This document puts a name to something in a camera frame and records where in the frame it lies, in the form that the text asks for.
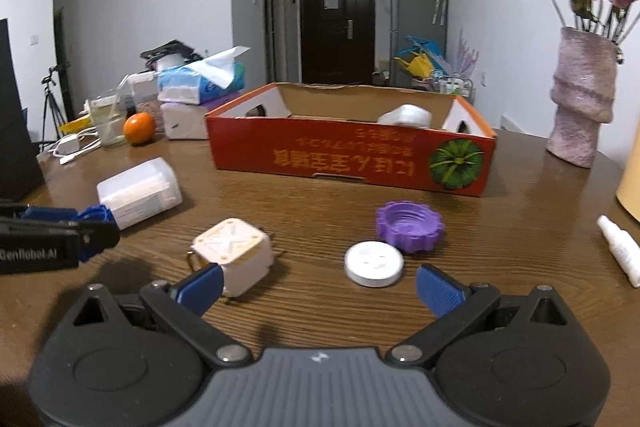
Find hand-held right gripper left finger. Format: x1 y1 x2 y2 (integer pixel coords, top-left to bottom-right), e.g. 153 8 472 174
60 263 253 369

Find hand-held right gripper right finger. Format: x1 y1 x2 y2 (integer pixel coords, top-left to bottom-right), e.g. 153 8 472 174
387 264 581 368

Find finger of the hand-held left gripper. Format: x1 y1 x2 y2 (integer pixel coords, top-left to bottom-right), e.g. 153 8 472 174
0 202 81 224
0 217 121 261

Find blue ridged cap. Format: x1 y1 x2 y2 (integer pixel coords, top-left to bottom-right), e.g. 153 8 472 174
75 204 117 262

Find cream cube box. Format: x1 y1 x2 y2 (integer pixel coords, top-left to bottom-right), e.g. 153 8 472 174
190 218 275 298

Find translucent cotton swab box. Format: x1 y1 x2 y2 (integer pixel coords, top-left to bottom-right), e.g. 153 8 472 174
96 158 183 230

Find purple ridged cap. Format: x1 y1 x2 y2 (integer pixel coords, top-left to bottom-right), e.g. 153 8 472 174
376 201 445 255

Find white round lid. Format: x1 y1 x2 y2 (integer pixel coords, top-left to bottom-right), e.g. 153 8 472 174
344 241 405 288

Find red cardboard box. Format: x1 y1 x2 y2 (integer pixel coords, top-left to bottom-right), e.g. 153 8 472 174
205 82 498 198

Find small white spray bottle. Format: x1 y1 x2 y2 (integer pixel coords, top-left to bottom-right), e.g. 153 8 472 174
596 215 640 288

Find black monitor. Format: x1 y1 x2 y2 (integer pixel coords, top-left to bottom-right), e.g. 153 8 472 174
0 19 43 202

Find yellow packet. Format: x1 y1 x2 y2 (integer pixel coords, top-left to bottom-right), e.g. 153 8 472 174
60 114 93 138

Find clear plastic cup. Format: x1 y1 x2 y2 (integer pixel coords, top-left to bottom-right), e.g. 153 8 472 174
88 89 130 148

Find black tripod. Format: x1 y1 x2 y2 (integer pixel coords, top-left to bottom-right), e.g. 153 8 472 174
40 64 76 142

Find orange fruit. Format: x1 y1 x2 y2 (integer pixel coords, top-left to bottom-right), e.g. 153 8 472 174
123 112 157 145

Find purple tissue pack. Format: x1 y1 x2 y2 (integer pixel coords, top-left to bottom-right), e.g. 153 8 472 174
161 92 241 140

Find clear container white lid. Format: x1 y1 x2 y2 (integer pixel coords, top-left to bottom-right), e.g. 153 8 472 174
127 74 166 132

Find blue tissue pack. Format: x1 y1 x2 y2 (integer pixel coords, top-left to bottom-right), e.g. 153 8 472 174
156 46 251 105

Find black flat item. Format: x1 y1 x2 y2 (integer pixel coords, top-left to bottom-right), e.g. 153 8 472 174
141 40 203 62

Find rolling cart with bottles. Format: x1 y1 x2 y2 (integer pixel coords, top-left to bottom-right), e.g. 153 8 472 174
430 74 476 98

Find yellow thermos jug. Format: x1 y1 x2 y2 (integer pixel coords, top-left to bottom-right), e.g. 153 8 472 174
616 157 640 223

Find blue and yellow bags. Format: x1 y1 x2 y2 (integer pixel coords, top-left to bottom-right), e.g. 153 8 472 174
392 36 448 80

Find pink textured vase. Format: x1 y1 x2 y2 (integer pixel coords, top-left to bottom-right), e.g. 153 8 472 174
546 27 621 168

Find dark brown door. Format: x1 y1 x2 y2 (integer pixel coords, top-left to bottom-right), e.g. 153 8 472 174
299 0 376 85

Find grey refrigerator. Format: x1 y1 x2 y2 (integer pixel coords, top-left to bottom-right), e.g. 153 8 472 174
390 0 449 88

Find white charger with cable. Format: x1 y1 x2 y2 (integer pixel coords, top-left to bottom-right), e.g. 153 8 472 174
52 134 101 165

